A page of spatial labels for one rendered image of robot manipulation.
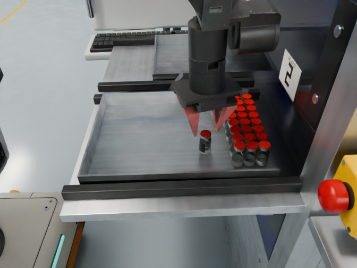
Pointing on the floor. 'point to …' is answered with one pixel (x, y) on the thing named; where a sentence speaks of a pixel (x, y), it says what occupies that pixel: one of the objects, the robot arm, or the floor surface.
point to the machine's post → (321, 165)
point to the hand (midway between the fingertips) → (205, 128)
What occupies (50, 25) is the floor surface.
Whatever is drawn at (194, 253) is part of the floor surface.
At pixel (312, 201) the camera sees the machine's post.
